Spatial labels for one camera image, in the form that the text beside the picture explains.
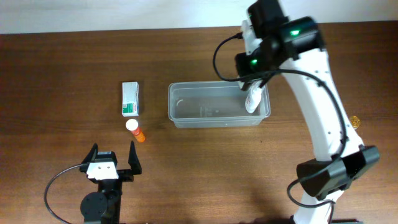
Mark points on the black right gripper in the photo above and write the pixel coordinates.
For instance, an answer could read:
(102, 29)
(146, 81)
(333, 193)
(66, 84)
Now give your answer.
(249, 84)

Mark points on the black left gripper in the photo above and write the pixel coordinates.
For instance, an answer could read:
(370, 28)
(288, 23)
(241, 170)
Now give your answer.
(123, 172)

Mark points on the white spray bottle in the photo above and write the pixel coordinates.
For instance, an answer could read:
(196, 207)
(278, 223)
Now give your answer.
(253, 99)

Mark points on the small jar gold lid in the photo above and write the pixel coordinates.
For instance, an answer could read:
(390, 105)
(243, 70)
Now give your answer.
(355, 122)

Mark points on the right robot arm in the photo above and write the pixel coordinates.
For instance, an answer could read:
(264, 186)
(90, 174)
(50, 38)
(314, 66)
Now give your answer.
(295, 49)

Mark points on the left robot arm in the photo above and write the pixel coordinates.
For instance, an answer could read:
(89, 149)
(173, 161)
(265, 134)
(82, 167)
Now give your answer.
(104, 205)

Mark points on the clear plastic container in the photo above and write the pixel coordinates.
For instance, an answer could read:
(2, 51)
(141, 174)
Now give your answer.
(213, 105)

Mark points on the orange tablet tube white cap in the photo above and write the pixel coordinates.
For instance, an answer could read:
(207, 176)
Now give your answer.
(132, 125)

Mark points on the white green medicine box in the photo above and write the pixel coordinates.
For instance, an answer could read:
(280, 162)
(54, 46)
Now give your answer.
(130, 99)

